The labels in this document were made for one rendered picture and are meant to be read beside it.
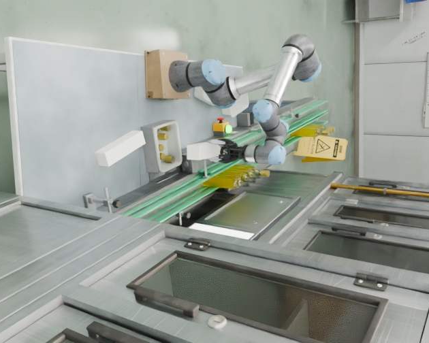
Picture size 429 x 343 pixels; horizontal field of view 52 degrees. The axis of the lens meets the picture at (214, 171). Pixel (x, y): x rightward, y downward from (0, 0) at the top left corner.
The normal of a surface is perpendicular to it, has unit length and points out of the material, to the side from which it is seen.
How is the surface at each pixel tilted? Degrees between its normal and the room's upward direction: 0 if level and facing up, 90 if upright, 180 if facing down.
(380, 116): 90
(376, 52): 90
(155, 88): 90
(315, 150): 76
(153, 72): 90
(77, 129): 0
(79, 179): 0
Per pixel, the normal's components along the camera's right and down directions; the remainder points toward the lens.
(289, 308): -0.09, -0.95
